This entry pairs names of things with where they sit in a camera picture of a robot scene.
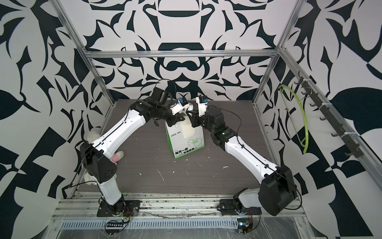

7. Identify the cream paper receipt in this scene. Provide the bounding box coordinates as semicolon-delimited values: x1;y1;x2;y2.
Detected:
180;116;196;138

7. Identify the white green paper bag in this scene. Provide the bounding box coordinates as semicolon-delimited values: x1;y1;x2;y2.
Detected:
165;122;205;159

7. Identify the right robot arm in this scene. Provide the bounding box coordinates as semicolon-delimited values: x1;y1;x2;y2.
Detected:
186;107;298;216

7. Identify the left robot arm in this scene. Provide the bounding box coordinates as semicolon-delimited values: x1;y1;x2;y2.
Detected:
80;98;193;212

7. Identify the white plush bunny pink shirt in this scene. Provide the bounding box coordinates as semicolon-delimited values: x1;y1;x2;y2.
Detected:
83;127;125;186

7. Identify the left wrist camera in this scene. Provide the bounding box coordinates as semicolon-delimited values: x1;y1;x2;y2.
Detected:
170;97;194;115

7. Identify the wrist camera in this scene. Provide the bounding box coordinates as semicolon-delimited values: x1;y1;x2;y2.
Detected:
170;97;194;115
196;96;209;117

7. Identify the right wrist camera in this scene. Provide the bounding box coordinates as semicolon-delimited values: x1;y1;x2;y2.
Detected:
196;96;209;117

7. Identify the aluminium frame crossbar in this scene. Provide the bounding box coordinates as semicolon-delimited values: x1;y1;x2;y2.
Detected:
85;49;276;59

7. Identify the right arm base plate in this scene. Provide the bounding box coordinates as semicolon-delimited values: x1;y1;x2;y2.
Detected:
216;199;262;216

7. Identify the green tube on wall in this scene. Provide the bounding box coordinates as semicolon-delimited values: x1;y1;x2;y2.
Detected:
278;84;309;154

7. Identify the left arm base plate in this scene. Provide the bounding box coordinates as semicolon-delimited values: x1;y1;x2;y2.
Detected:
96;199;141;217

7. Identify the black hook rail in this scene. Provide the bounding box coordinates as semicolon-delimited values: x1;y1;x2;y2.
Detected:
295;71;366;158

